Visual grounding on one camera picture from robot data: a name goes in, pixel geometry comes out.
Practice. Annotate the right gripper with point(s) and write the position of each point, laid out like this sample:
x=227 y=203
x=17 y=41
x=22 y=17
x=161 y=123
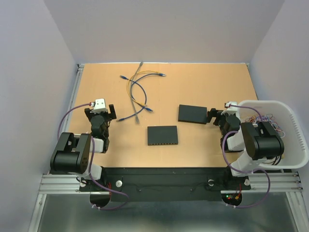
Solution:
x=213 y=112

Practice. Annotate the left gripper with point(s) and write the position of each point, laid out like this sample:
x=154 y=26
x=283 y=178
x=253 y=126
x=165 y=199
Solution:
x=90 y=115

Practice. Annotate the black network switch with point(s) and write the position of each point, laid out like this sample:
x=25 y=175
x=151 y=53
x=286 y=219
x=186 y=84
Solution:
x=162 y=135
x=192 y=114

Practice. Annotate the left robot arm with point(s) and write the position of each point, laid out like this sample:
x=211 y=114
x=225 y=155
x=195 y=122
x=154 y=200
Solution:
x=73 y=153

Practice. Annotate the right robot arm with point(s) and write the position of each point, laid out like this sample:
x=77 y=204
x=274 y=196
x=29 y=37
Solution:
x=244 y=145

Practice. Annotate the white plastic basket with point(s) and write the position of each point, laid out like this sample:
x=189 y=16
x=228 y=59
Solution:
x=296 y=151

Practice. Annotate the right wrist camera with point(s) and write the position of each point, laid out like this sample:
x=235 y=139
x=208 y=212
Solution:
x=230 y=108

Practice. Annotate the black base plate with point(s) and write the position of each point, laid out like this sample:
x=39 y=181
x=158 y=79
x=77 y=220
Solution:
x=170 y=184

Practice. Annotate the aluminium frame rail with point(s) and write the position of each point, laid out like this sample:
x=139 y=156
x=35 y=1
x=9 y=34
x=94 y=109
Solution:
x=59 y=184

